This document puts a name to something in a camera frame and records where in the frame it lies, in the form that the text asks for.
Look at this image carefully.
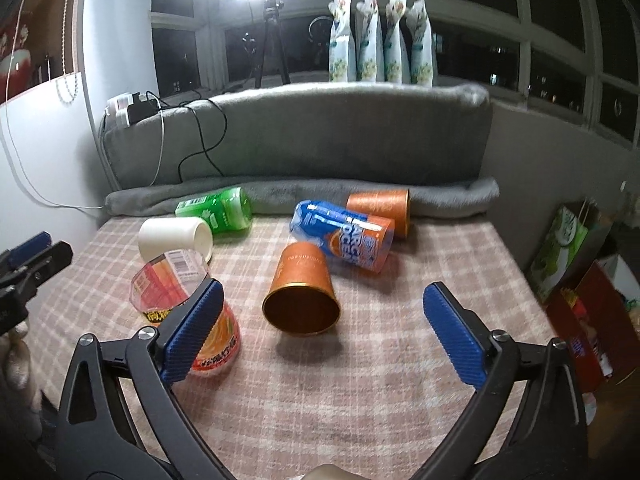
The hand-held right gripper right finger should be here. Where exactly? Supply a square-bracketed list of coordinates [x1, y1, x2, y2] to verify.
[410, 282, 590, 480]

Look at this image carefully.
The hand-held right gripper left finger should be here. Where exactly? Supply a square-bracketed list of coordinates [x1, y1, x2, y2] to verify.
[55, 279, 237, 480]

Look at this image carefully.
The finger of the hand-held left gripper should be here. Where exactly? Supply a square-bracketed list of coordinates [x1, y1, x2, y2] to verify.
[0, 241, 74, 317]
[0, 231, 53, 275]

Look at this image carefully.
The orange paper cup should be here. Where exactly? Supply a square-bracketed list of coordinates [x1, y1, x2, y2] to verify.
[262, 241, 342, 337]
[346, 188, 411, 239]

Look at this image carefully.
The red and orange clear cup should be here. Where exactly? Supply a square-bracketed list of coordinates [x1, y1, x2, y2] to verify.
[130, 248, 242, 377]

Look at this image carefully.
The white cup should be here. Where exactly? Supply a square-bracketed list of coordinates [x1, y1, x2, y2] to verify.
[138, 217, 215, 265]

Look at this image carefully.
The green plastic cup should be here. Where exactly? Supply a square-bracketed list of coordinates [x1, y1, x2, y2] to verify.
[174, 186, 254, 235]

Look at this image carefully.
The blue and orange plastic cup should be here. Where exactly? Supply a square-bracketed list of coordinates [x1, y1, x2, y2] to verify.
[290, 199, 396, 274]

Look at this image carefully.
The person's left hand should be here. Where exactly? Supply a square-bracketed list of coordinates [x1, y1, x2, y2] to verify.
[0, 321, 42, 438]

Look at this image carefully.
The pink plaid blanket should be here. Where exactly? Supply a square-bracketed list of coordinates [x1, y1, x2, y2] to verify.
[30, 212, 561, 480]

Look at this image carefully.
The green paper bag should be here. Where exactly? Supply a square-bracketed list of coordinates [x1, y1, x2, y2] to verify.
[529, 202, 603, 305]

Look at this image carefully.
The rolled grey blanket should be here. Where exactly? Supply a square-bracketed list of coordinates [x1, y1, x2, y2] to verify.
[104, 176, 501, 221]

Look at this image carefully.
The red cardboard box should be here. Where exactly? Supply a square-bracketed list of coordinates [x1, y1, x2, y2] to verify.
[544, 259, 640, 397]

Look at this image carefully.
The white power strip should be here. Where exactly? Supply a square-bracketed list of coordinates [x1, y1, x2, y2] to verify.
[104, 91, 151, 129]

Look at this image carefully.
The white cardboard box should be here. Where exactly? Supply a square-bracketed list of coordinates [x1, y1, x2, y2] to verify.
[597, 253, 640, 306]

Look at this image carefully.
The black power adapter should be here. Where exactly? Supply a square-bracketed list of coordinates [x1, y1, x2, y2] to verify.
[127, 100, 160, 125]

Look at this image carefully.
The grey sofa backrest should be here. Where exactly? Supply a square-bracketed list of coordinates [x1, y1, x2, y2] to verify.
[97, 81, 493, 192]

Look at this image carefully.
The pale printed snack bag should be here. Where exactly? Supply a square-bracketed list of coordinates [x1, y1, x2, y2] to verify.
[327, 0, 358, 84]
[382, 0, 413, 86]
[355, 0, 386, 84]
[406, 0, 439, 88]

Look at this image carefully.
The black tripod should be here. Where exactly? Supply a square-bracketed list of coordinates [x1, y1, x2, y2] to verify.
[252, 0, 292, 90]

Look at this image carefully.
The white cable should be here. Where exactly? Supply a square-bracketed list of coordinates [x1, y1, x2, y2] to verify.
[0, 0, 166, 210]

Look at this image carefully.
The white bead cord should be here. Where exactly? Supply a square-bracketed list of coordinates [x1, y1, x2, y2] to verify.
[56, 0, 82, 106]

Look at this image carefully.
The black cable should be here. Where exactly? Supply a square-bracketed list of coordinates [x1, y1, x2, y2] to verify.
[144, 91, 229, 183]

